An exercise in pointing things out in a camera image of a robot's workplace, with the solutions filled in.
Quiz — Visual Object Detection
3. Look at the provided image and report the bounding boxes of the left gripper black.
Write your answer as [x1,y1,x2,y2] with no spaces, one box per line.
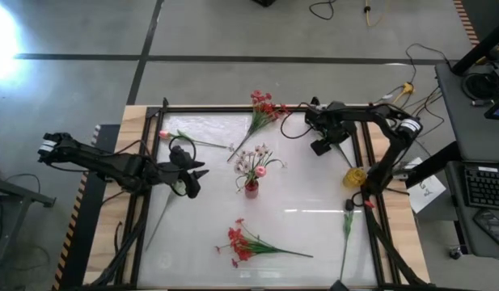
[151,144,210,187]

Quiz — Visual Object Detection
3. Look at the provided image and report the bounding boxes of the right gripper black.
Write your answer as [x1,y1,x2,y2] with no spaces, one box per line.
[304,100,357,146]

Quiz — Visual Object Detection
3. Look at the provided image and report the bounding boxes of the white flower single stem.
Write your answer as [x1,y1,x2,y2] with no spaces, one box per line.
[145,179,188,252]

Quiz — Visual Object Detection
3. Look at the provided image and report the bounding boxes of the thin green flower stem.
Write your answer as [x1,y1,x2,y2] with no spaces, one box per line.
[335,142,354,169]

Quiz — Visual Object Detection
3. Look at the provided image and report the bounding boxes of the pink tulip with stem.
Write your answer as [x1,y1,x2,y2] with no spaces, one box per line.
[158,129,230,150]

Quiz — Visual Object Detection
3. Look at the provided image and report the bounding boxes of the red artificial flower bunch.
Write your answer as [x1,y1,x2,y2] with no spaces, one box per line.
[214,217,315,269]
[226,89,290,162]

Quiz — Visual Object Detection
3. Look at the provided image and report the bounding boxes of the red glass vase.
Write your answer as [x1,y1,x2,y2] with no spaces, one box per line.
[243,180,260,200]

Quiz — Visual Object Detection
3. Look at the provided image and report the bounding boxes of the yellow glass vase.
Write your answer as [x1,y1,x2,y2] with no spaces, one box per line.
[341,167,368,189]

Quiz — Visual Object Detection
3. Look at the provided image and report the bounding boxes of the white flower bunch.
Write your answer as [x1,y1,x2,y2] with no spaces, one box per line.
[232,141,289,193]

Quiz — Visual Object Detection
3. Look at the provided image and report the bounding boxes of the dark tulip green stem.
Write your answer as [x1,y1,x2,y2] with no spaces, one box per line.
[338,197,356,282]

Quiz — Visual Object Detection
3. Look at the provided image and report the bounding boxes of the white paper sheet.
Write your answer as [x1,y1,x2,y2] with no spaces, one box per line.
[406,156,447,214]

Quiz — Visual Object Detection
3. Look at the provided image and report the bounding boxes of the black panel hazard stripes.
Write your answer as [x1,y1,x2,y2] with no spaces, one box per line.
[50,123,121,291]

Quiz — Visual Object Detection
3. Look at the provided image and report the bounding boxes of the gray desk top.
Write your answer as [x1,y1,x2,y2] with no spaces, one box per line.
[433,60,499,163]

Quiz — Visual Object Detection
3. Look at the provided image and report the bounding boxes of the black headphones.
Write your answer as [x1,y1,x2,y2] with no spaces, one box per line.
[460,69,499,101]

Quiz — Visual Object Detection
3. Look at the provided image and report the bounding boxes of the gray keyboard shelf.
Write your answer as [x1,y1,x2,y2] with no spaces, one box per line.
[445,160,499,259]

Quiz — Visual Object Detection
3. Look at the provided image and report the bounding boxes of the black keyboard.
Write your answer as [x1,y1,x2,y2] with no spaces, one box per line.
[463,165,499,211]

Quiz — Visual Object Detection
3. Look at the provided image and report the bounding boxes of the gray metal cart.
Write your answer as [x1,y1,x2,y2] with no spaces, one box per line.
[0,161,57,291]

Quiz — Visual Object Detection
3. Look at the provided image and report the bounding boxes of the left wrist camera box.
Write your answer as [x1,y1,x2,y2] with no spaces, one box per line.
[183,177,202,200]

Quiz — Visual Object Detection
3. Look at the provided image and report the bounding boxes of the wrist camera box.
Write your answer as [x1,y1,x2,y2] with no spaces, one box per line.
[183,177,202,200]
[310,138,332,157]

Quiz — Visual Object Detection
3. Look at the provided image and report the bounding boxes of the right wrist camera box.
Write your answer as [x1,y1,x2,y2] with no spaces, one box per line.
[310,138,332,157]

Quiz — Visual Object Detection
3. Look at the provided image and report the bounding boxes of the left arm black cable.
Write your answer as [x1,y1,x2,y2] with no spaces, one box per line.
[167,134,197,162]

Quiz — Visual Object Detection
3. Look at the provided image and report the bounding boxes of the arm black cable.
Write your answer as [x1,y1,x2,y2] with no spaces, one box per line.
[279,102,315,141]
[167,134,197,162]

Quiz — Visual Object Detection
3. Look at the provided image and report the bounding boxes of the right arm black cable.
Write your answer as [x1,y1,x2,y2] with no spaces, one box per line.
[279,102,315,141]

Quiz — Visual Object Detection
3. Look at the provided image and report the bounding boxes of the black aluminium table frame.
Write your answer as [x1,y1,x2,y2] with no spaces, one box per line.
[113,96,432,291]

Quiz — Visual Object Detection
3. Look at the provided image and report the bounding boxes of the long black looped cable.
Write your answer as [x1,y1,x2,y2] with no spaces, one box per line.
[404,42,453,85]

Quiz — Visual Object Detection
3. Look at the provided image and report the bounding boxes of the tangled black cables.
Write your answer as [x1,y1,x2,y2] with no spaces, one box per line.
[372,82,446,138]

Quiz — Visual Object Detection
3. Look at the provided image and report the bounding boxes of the black floor cable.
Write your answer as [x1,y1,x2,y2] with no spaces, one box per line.
[308,0,336,21]

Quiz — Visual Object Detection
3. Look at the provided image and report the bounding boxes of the black cable bundle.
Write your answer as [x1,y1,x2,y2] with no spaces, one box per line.
[89,217,147,289]
[366,217,426,288]

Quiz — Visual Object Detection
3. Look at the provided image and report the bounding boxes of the yellow floor cable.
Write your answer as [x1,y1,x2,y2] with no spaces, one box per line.
[363,0,391,27]

